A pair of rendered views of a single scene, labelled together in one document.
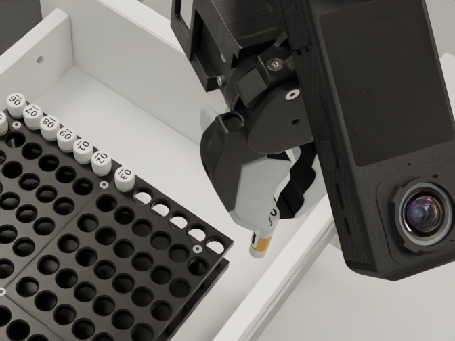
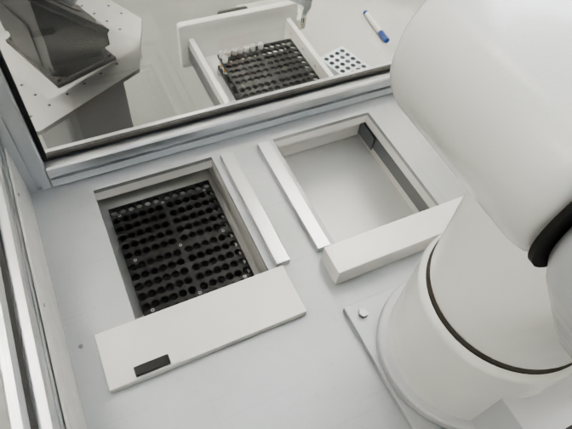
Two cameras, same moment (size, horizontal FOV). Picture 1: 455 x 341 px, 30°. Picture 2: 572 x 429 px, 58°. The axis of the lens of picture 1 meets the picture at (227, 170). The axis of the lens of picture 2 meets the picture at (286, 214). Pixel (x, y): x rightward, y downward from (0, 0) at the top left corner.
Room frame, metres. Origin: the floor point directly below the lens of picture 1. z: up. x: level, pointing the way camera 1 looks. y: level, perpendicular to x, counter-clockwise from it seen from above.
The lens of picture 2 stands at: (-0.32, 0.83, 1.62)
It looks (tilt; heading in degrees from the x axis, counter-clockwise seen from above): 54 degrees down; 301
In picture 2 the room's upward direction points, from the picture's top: 8 degrees clockwise
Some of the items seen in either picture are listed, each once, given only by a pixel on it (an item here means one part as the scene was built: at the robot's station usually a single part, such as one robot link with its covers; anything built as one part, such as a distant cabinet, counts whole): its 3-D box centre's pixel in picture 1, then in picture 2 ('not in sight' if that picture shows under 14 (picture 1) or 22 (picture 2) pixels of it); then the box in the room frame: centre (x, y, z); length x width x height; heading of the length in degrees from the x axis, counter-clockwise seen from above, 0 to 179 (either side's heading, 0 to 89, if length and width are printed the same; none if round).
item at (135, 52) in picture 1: (202, 103); not in sight; (0.37, 0.03, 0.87); 0.29 x 0.02 x 0.11; 63
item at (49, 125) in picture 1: (52, 142); not in sight; (0.30, 0.12, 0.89); 0.01 x 0.01 x 0.05
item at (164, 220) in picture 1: (113, 177); not in sight; (0.28, 0.07, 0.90); 0.18 x 0.02 x 0.01; 63
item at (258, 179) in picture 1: (230, 157); not in sight; (0.23, 0.00, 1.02); 0.06 x 0.03 x 0.09; 33
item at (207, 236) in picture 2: not in sight; (181, 254); (0.05, 0.54, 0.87); 0.22 x 0.18 x 0.06; 153
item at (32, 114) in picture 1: (36, 131); not in sight; (0.31, 0.13, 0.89); 0.01 x 0.01 x 0.05
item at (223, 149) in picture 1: (254, 141); not in sight; (0.21, -0.01, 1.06); 0.05 x 0.02 x 0.09; 123
